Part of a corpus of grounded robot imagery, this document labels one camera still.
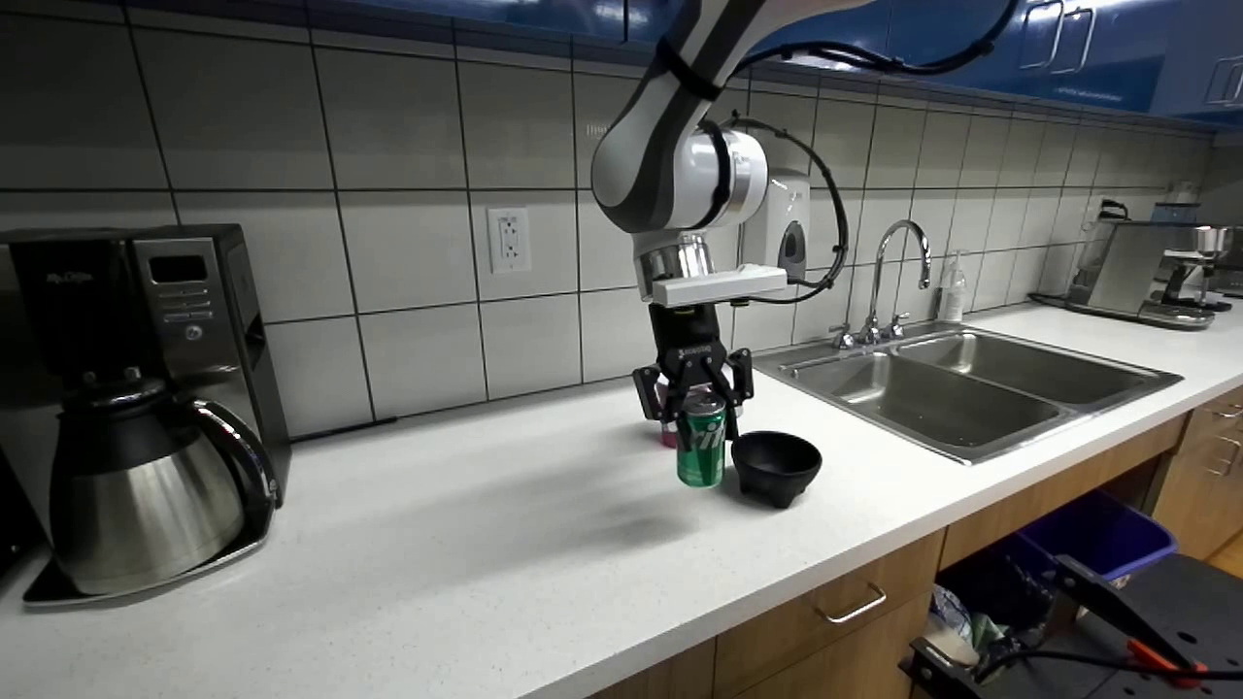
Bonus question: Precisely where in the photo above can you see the blue upper cabinets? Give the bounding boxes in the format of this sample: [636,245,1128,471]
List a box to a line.
[130,0,1243,130]

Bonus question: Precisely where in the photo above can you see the black bowl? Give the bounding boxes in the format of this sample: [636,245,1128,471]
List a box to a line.
[725,427,828,512]

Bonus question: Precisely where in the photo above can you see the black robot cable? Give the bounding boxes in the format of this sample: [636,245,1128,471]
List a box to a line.
[720,0,1030,310]

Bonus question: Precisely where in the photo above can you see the white wall outlet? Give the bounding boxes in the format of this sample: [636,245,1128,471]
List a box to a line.
[486,203,535,281]

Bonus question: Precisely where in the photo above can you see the steel coffee carafe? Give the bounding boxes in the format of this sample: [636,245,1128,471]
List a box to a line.
[48,377,279,601]

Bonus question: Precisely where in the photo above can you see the clear soap bottle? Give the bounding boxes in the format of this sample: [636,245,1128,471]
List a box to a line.
[935,262,976,330]

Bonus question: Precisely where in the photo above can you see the black coffee maker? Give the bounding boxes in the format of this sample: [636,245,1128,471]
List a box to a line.
[0,222,293,612]

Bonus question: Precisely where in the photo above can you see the green soda can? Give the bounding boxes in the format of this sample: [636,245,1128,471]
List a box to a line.
[671,385,733,493]

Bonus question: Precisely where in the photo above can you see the blue bin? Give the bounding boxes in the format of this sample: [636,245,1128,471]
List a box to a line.
[1019,493,1182,590]

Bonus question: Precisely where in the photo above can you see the chrome faucet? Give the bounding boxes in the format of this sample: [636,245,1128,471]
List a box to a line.
[833,213,935,348]

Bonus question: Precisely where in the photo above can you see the wooden lower cabinets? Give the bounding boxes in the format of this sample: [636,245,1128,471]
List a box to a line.
[588,385,1243,699]

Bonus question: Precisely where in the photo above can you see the metal drawer handle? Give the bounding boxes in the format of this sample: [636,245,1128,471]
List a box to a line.
[824,583,892,628]

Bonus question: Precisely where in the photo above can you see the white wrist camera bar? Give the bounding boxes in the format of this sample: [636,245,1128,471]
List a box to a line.
[646,262,791,315]

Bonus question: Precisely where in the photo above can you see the silver espresso machine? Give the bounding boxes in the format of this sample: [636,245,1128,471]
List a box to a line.
[1061,193,1243,334]

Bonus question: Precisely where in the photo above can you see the orange and black clamp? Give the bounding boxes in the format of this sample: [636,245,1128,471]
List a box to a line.
[1070,601,1221,689]

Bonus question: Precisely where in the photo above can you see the stainless steel double sink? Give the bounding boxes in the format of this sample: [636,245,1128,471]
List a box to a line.
[746,320,1186,468]

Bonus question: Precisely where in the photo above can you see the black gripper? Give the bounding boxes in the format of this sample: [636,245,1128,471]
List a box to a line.
[631,302,762,443]

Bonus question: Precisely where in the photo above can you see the white wall soap dispenser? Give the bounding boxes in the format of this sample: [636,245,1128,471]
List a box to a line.
[742,172,824,293]

